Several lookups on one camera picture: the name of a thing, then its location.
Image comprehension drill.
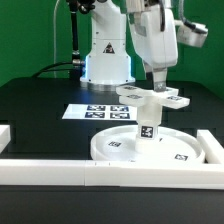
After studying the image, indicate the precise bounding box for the black camera stand pole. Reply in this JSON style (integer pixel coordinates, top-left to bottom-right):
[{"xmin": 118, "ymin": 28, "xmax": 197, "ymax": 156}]
[{"xmin": 66, "ymin": 0, "xmax": 96, "ymax": 81}]

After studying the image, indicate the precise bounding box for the black cable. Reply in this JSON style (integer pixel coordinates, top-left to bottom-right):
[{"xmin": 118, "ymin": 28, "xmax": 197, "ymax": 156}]
[{"xmin": 31, "ymin": 60, "xmax": 86, "ymax": 79}]

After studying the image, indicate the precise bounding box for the white cross-shaped table base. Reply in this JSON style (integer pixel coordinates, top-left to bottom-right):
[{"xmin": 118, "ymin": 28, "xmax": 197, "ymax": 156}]
[{"xmin": 116, "ymin": 85, "xmax": 190, "ymax": 109}]

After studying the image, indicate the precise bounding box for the white fence bar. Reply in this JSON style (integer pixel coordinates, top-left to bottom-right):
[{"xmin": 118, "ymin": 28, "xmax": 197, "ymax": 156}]
[
  {"xmin": 0, "ymin": 159, "xmax": 224, "ymax": 190},
  {"xmin": 0, "ymin": 125, "xmax": 11, "ymax": 153},
  {"xmin": 197, "ymin": 130, "xmax": 224, "ymax": 165}
]

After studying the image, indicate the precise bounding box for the white right fence bar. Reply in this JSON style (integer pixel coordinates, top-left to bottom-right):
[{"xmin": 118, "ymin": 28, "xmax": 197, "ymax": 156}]
[{"xmin": 197, "ymin": 130, "xmax": 224, "ymax": 165}]

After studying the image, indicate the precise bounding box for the white round table top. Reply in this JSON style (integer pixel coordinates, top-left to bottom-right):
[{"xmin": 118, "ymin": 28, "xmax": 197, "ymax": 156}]
[{"xmin": 90, "ymin": 125, "xmax": 205, "ymax": 164}]

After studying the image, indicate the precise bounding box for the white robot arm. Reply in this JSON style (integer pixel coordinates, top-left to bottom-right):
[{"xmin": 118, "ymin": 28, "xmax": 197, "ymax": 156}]
[{"xmin": 80, "ymin": 0, "xmax": 178, "ymax": 92}]

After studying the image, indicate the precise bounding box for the white front fence bar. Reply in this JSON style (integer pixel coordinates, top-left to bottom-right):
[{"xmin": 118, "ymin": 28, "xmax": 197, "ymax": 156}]
[{"xmin": 0, "ymin": 159, "xmax": 224, "ymax": 190}]

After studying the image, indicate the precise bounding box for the white left fence bar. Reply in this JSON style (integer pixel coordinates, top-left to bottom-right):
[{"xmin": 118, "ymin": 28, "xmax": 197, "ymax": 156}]
[{"xmin": 0, "ymin": 125, "xmax": 11, "ymax": 153}]

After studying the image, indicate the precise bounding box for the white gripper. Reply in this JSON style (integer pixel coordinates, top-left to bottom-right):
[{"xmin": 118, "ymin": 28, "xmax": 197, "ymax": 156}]
[{"xmin": 128, "ymin": 6, "xmax": 178, "ymax": 92}]

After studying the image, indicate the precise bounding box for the white marker sheet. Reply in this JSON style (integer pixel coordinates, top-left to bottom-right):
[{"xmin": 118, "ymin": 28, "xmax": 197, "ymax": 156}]
[{"xmin": 63, "ymin": 104, "xmax": 137, "ymax": 121}]

